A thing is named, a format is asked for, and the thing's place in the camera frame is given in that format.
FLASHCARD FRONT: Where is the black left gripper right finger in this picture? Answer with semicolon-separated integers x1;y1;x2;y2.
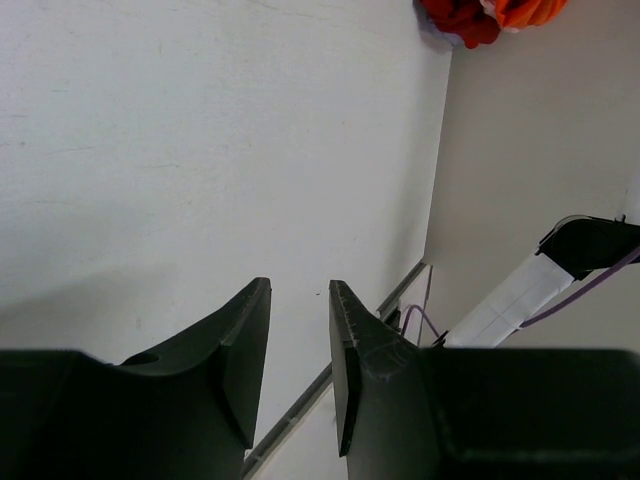
329;280;639;480

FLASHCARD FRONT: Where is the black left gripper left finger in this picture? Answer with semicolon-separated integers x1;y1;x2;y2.
1;278;271;479

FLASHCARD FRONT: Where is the orange t-shirt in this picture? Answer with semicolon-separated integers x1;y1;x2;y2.
495;0;568;31

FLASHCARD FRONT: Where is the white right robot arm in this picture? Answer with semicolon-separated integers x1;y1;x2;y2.
438;215;639;348

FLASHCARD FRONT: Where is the lavender folded t-shirt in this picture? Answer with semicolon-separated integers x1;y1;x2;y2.
413;0;464;47

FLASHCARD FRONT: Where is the dark red folded t-shirt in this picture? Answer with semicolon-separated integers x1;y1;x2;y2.
420;0;501;49

